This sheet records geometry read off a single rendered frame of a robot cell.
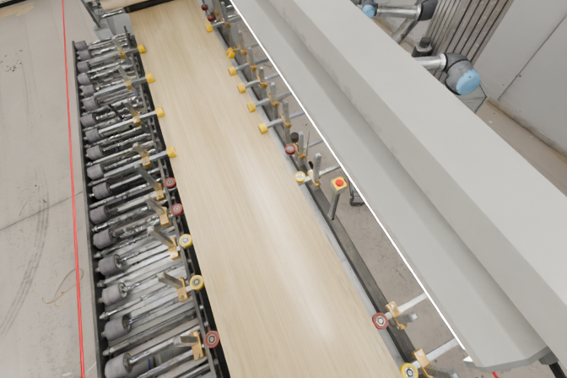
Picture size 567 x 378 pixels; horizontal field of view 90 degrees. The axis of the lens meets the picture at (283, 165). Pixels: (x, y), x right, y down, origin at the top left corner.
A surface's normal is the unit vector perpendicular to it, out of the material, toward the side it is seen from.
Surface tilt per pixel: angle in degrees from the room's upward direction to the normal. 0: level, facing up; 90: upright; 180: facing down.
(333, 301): 0
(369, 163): 61
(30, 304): 0
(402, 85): 0
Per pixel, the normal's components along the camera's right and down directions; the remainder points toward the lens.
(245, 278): -0.05, -0.52
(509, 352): -0.82, 0.07
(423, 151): -0.91, 0.38
